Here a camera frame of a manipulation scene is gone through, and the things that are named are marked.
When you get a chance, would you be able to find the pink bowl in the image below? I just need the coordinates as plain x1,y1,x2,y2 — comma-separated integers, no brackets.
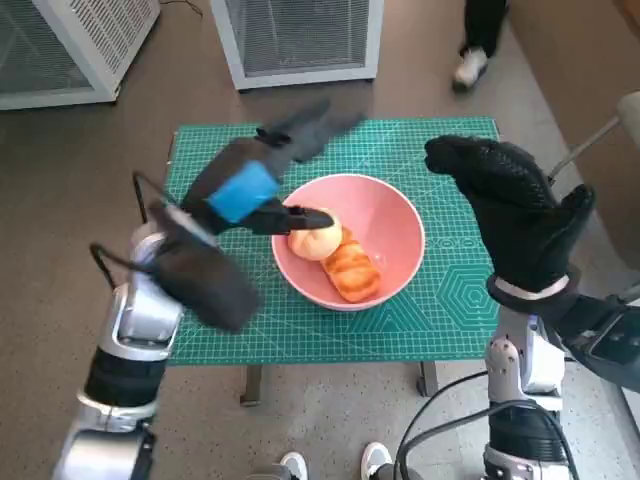
270,172,427,312

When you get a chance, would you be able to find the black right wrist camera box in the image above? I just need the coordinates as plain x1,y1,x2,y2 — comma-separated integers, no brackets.
557,292,640,389

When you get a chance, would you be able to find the robot left hand blue tape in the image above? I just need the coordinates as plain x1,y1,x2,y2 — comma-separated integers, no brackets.
179,97,369,236

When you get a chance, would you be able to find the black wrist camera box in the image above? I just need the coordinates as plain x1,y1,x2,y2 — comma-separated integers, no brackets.
557,292,640,389
147,199,261,332

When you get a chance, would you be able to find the round bread bun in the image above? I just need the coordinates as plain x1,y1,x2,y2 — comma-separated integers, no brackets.
287,207,345,262

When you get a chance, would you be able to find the small white mesh cabinet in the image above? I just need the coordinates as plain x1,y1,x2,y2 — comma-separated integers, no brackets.
208,0,385,92

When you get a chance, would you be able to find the large white mesh cabinet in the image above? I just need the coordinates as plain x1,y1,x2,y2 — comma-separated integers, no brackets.
0,0,162,110

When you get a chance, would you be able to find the long braided bread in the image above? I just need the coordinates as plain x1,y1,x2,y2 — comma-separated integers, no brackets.
319,238,384,304

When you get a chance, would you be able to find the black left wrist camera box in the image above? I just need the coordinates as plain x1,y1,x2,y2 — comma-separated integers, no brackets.
147,199,261,332

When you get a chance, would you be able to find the person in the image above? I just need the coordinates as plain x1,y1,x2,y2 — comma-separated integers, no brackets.
451,0,511,92

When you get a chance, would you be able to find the robot right white shoe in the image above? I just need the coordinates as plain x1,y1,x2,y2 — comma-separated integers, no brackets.
360,441,394,480

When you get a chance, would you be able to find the robot left white shoe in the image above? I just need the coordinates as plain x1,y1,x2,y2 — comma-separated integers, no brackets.
278,451,310,480

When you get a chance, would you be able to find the robot white shoe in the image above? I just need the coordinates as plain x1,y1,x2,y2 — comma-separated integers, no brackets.
278,451,310,480
360,441,394,480

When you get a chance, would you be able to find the green cutting mat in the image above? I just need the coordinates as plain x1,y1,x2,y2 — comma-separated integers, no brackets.
164,116,566,368

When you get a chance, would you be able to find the robot right hand black glove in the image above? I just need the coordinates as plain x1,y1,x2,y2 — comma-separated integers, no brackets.
423,134,597,296

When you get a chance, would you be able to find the grey office chair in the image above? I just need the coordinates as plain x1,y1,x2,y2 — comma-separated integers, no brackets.
547,89,640,274

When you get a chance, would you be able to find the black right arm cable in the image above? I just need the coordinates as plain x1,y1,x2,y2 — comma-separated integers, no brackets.
401,403,494,480
393,369,491,480

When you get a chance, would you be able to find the white desk panel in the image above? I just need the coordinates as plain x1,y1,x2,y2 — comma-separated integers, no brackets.
619,384,640,431

